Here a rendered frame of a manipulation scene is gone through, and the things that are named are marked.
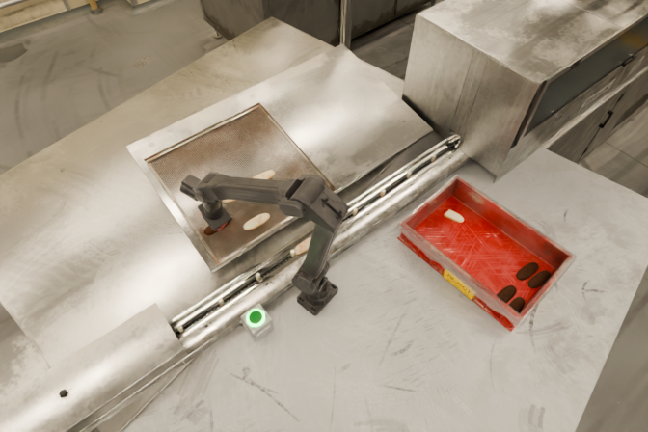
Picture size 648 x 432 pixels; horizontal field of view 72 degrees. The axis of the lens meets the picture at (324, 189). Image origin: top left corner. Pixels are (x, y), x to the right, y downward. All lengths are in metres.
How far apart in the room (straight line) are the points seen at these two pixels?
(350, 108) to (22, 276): 1.34
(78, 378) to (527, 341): 1.29
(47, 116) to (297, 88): 2.30
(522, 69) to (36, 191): 1.82
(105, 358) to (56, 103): 2.71
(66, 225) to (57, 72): 2.47
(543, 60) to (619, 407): 1.62
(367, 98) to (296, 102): 0.31
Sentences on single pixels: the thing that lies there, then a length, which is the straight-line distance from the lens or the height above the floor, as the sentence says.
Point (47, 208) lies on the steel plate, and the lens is 1.96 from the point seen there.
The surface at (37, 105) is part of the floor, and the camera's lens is 3.95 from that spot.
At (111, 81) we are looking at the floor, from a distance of 3.91.
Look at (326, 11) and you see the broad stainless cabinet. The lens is 3.42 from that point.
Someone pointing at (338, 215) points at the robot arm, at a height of 1.30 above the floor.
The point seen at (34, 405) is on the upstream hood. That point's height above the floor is 0.92.
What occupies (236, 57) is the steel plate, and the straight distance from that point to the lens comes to 2.40.
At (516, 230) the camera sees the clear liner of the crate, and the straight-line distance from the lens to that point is 1.68.
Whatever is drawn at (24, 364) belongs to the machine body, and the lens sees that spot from 1.67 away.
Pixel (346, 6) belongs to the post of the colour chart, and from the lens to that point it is 2.25.
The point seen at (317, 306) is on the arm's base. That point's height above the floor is 0.84.
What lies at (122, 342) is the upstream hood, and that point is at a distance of 1.44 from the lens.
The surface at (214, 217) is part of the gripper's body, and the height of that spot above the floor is 1.02.
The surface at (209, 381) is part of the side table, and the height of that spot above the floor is 0.82.
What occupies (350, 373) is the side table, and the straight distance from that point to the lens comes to 1.40.
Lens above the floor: 2.17
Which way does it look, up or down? 51 degrees down
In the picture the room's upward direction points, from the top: straight up
